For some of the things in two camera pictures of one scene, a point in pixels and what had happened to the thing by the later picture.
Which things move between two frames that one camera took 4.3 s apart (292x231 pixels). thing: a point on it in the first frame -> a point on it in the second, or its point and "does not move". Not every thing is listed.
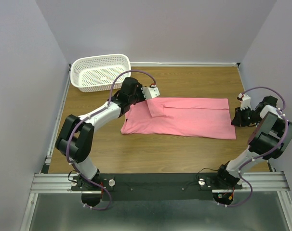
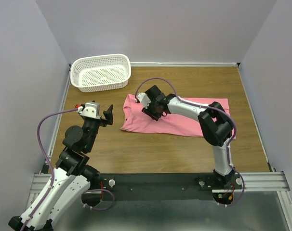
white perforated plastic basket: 99,72 does not move
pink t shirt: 180,117 does not move
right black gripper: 238,121 -> 147,112
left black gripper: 139,89 -> 109,115
